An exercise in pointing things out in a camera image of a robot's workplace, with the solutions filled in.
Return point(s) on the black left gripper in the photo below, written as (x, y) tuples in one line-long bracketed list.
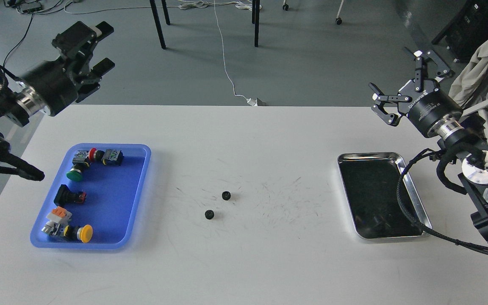
[(47, 88)]

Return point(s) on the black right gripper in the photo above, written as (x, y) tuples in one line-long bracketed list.
[(432, 108)]

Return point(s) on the black gear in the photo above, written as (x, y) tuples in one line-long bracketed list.
[(226, 195), (209, 214)]

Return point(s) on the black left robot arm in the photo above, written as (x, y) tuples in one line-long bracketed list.
[(9, 108)]

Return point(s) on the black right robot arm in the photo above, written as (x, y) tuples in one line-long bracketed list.
[(463, 159)]

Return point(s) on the silver metal tray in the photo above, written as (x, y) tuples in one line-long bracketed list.
[(370, 186)]

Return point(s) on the blue plastic tray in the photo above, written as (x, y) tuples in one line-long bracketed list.
[(113, 195)]

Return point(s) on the orange grey contact block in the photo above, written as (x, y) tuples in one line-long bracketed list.
[(58, 219)]

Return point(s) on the grey power adapter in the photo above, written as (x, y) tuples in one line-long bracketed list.
[(255, 102)]

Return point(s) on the red push button switch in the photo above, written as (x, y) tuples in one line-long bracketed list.
[(109, 157)]

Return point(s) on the green push button switch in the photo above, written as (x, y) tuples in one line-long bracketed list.
[(81, 162)]

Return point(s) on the black push button switch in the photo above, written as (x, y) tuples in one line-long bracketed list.
[(64, 196)]

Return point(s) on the yellow push button switch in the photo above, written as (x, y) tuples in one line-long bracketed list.
[(76, 233)]

